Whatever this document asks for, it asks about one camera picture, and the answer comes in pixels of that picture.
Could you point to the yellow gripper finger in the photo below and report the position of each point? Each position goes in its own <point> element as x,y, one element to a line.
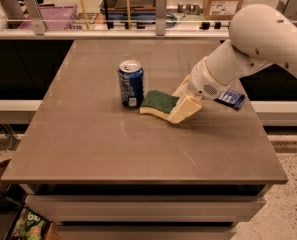
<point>183,87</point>
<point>185,107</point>

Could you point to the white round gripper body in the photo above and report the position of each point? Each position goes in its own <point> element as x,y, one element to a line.
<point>201,81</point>

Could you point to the green and yellow sponge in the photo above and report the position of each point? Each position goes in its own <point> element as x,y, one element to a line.
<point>158,104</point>

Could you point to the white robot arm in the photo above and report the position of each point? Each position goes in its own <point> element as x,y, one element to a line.
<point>258,35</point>

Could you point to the blue pepsi can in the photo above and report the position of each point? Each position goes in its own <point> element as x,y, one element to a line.
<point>131,76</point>

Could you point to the blue snack bar wrapper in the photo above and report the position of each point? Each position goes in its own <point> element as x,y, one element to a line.
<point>232,99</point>

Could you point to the cardboard box with label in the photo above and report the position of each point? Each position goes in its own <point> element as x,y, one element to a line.
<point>221,9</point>

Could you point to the purple plastic crate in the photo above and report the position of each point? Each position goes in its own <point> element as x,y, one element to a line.
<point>58,17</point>

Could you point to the upper white drawer front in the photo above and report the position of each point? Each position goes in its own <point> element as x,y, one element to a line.
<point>78,208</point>

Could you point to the white drawer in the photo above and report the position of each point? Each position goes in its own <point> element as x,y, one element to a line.
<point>145,233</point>
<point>78,208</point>

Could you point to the lower white drawer front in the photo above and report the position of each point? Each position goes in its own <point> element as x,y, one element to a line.
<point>145,233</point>

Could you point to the green chip bag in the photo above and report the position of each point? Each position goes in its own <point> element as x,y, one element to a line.
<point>29,226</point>

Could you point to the middle metal railing post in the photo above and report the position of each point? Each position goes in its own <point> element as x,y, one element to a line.
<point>161,10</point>

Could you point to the left metal railing post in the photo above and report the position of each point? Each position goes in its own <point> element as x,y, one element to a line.
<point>35,17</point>

